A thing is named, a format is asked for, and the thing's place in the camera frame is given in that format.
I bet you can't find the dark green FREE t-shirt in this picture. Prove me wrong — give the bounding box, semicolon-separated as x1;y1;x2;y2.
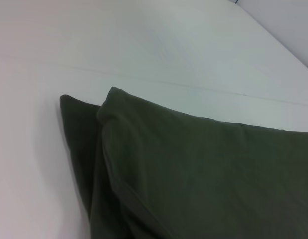
59;86;308;239

